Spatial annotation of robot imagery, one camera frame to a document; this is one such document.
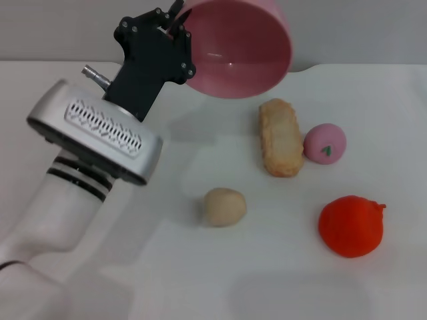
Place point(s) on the pink plastic bowl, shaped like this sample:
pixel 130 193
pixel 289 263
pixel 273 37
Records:
pixel 237 53

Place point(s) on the red-orange persimmon toy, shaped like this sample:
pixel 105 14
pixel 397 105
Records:
pixel 350 230

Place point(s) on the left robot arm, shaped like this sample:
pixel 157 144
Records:
pixel 56 220

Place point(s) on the pink bun with green leaf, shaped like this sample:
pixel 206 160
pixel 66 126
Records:
pixel 322 141

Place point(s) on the round beige egg yolk pastry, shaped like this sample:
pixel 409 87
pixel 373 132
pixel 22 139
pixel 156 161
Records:
pixel 225 208

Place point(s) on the long golden bread loaf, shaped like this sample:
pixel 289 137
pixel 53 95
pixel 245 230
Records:
pixel 280 140

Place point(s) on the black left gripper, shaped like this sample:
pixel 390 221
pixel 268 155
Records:
pixel 150 60

